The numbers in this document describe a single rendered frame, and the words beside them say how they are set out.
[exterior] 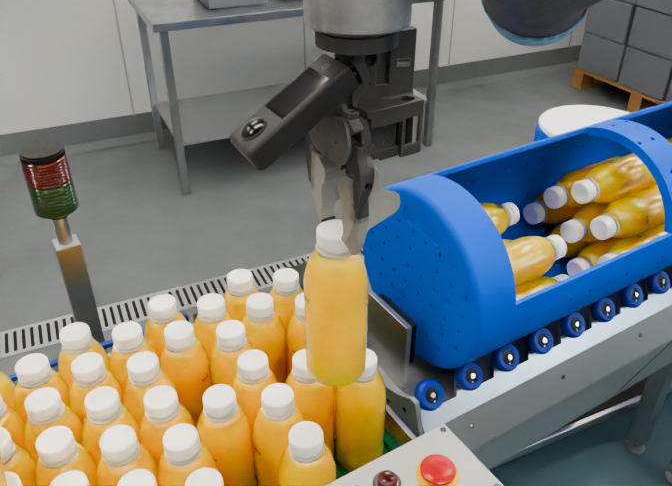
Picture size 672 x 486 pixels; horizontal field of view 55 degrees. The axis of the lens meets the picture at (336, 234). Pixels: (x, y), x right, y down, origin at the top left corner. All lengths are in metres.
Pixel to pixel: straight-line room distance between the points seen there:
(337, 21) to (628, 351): 0.92
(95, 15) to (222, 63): 0.79
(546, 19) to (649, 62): 4.21
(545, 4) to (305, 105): 0.21
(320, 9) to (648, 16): 4.33
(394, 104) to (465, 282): 0.35
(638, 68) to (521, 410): 3.93
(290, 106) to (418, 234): 0.41
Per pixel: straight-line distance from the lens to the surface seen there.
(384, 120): 0.57
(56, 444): 0.80
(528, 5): 0.58
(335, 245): 0.63
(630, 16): 4.90
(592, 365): 1.22
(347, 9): 0.52
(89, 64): 4.12
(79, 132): 4.23
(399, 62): 0.59
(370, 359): 0.83
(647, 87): 4.83
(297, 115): 0.54
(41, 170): 1.02
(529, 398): 1.12
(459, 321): 0.90
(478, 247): 0.86
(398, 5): 0.54
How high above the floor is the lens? 1.66
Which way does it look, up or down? 32 degrees down
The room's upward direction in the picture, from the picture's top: straight up
